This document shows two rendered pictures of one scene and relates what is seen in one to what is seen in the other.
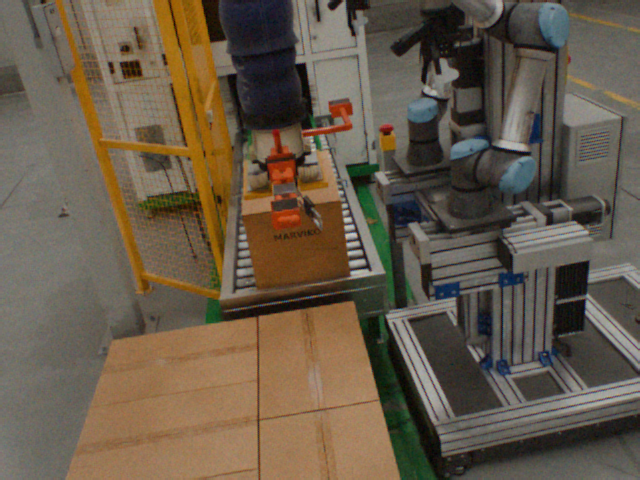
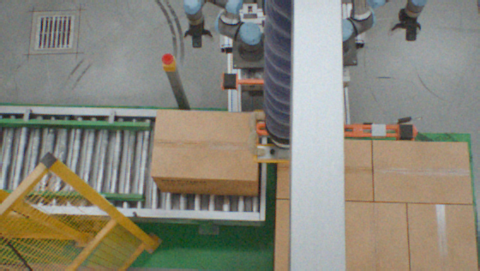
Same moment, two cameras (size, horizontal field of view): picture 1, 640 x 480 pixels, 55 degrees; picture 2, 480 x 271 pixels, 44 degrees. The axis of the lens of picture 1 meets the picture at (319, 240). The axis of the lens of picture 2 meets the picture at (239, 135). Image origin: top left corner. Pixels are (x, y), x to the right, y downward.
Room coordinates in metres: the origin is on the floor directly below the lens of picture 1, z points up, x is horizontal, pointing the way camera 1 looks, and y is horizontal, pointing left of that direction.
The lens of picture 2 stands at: (2.17, 1.08, 4.13)
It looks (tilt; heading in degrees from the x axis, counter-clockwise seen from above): 72 degrees down; 280
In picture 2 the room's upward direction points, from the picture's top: 7 degrees counter-clockwise
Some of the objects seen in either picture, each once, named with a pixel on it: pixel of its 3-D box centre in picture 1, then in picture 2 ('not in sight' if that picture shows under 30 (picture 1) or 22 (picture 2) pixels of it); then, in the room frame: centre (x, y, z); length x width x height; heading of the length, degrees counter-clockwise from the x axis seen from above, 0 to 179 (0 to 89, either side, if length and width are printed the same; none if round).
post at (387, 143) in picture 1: (394, 228); (179, 93); (2.80, -0.39, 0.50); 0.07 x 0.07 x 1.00; 1
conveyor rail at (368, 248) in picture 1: (345, 189); (88, 116); (3.39, -0.20, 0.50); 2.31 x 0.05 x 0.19; 1
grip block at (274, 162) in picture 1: (281, 166); not in sight; (1.85, 0.08, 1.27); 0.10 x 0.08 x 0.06; 92
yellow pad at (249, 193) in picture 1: (257, 173); (285, 153); (2.10, 0.19, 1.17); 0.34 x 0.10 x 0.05; 2
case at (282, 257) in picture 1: (295, 220); (208, 154); (2.54, 0.09, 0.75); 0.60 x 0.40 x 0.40; 1
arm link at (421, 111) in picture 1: (423, 118); (249, 35); (2.32, -0.47, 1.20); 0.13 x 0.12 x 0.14; 155
